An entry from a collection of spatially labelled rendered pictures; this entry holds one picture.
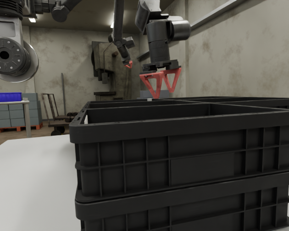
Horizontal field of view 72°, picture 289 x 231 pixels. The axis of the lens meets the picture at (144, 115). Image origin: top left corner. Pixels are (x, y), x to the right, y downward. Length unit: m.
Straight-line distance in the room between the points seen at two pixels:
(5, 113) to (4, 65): 5.68
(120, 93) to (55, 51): 2.95
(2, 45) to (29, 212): 0.65
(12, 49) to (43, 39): 7.62
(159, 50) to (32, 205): 0.52
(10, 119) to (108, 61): 3.44
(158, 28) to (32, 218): 0.55
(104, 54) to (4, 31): 6.29
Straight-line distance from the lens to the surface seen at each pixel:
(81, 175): 0.31
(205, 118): 0.32
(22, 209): 0.61
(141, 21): 0.64
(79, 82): 8.31
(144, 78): 0.56
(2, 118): 6.66
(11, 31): 1.04
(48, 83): 8.36
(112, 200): 0.31
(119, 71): 7.30
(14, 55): 0.97
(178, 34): 0.62
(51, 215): 0.55
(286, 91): 3.33
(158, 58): 0.58
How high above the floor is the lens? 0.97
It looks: 7 degrees down
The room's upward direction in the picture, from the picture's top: 2 degrees counter-clockwise
